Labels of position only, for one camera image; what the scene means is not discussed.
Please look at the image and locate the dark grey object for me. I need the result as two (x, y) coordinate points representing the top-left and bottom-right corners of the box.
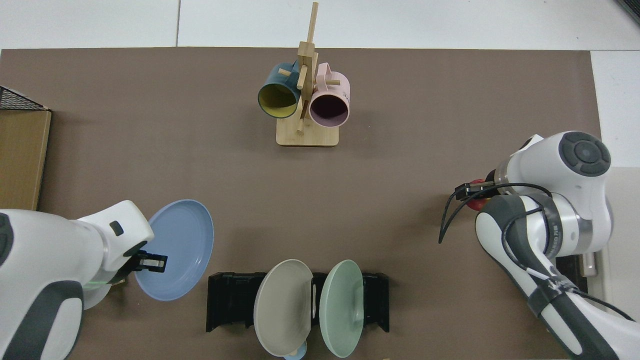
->
(614, 0), (640, 26)

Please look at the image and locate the wooden cup stand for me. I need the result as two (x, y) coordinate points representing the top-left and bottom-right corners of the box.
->
(276, 1), (341, 148)

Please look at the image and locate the dark teal cup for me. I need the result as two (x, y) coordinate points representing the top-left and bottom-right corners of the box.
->
(257, 61), (302, 120)

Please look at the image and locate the red yellow apple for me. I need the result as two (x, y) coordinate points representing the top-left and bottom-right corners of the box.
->
(469, 178), (494, 211)

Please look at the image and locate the pale toaster oven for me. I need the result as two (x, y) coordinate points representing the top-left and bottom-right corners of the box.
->
(555, 167), (640, 326)

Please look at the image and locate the pink cup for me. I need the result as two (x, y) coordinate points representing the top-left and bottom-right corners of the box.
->
(308, 62), (351, 128)

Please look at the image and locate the wire basket with wooden floor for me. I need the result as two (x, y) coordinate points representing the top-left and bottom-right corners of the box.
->
(0, 85), (52, 212)

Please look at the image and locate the black dish rack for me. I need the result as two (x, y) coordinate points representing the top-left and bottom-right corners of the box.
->
(206, 271), (390, 333)

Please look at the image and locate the beige grey plate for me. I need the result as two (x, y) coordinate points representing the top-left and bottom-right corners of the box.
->
(253, 258), (315, 358)

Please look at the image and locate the small blue round thing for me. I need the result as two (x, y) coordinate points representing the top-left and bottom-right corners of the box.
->
(283, 341), (308, 360)

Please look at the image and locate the pale green plate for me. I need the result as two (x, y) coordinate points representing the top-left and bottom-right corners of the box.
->
(319, 259), (365, 359)

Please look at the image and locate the brown table cloth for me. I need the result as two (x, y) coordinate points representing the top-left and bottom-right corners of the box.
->
(0, 47), (606, 360)

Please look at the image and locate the blue plate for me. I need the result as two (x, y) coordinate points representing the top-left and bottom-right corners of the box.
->
(134, 199), (215, 302)

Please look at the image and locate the white plate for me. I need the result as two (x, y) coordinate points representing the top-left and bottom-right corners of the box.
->
(81, 280), (114, 311)

